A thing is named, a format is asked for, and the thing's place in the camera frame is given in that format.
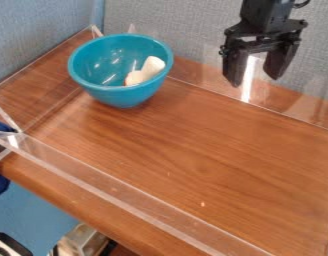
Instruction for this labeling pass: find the grey box under table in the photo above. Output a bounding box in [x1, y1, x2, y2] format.
[48, 223, 109, 256]

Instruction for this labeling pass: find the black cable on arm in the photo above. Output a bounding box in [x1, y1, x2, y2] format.
[294, 0, 314, 10]

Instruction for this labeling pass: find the toy mushroom brown cap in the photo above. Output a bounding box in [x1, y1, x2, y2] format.
[124, 56, 165, 86]

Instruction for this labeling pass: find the clear acrylic table barrier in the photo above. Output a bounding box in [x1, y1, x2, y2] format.
[0, 27, 328, 256]

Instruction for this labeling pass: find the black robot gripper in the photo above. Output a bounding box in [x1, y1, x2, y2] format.
[219, 0, 308, 87]

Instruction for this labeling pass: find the black object at bottom left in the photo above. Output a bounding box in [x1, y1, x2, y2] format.
[0, 233, 33, 256]

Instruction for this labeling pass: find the blue plastic bowl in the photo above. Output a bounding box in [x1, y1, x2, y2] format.
[68, 33, 174, 108]

